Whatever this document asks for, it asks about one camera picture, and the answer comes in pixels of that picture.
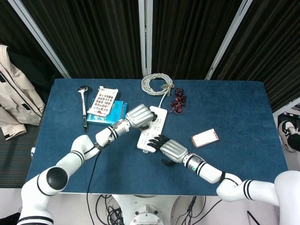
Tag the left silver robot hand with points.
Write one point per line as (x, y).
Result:
(138, 116)

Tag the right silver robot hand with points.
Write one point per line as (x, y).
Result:
(174, 151)

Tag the white power strip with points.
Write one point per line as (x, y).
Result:
(146, 134)

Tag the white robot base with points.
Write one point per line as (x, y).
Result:
(145, 208)

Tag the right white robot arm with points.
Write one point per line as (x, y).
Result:
(208, 171)

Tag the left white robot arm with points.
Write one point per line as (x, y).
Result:
(77, 150)

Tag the blue book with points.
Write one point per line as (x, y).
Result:
(117, 110)

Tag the red and white small box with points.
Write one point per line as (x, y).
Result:
(205, 138)

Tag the white sticker sheet packet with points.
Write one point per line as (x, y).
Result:
(103, 100)

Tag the blue fabric table cloth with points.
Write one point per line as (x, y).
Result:
(140, 171)

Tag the dark red grape bunch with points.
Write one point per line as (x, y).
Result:
(178, 105)

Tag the metal ladle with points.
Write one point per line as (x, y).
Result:
(83, 105)

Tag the dark pleated curtain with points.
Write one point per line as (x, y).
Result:
(93, 37)
(272, 47)
(14, 28)
(187, 37)

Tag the white and black sneaker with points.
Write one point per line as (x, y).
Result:
(287, 129)

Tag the beige jacket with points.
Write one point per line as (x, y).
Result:
(16, 93)

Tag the white upright frame post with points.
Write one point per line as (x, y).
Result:
(145, 37)

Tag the white slanted frame post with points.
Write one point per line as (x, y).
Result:
(228, 39)
(39, 37)

